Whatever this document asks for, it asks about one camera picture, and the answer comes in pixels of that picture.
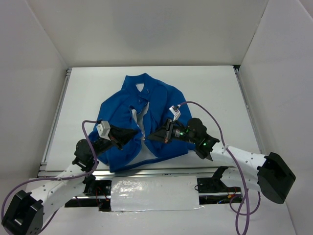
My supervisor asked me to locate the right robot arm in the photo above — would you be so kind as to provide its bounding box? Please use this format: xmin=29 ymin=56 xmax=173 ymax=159
xmin=147 ymin=118 xmax=296 ymax=204

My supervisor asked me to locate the aluminium left rail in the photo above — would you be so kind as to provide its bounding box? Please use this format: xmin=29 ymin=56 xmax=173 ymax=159
xmin=36 ymin=68 xmax=72 ymax=177

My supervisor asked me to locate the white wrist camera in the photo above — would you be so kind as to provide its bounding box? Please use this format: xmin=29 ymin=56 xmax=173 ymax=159
xmin=96 ymin=120 xmax=111 ymax=140
xmin=169 ymin=104 xmax=181 ymax=121

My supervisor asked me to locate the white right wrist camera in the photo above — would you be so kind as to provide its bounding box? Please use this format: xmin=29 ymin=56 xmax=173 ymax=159
xmin=169 ymin=104 xmax=181 ymax=121

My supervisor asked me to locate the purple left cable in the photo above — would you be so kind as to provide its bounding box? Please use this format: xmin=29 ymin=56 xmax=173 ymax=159
xmin=0 ymin=119 xmax=101 ymax=235

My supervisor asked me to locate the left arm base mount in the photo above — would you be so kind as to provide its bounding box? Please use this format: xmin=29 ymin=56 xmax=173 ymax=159
xmin=65 ymin=180 xmax=112 ymax=212

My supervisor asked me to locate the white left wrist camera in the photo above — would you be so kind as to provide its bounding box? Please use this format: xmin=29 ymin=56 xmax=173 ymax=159
xmin=96 ymin=120 xmax=111 ymax=140

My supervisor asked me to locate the white foil tape panel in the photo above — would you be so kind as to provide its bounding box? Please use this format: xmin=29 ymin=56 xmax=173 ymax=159
xmin=111 ymin=176 xmax=200 ymax=212

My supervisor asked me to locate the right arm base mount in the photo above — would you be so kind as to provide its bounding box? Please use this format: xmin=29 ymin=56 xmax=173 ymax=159
xmin=194 ymin=166 xmax=242 ymax=205

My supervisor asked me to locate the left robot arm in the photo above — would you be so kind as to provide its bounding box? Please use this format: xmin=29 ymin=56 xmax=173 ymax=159
xmin=1 ymin=121 xmax=137 ymax=235

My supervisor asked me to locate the blue zip jacket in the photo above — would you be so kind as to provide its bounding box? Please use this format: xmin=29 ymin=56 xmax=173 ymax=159
xmin=97 ymin=73 xmax=195 ymax=172

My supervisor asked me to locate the aluminium rail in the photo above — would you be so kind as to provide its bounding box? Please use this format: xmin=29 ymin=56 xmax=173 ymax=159
xmin=36 ymin=166 xmax=245 ymax=177
xmin=233 ymin=65 xmax=265 ymax=153
xmin=36 ymin=68 xmax=72 ymax=177

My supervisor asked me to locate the aluminium front rail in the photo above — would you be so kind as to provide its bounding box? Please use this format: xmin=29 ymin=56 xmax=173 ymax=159
xmin=36 ymin=166 xmax=245 ymax=177

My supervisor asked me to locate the aluminium right rail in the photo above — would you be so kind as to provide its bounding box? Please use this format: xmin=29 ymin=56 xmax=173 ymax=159
xmin=233 ymin=65 xmax=265 ymax=153

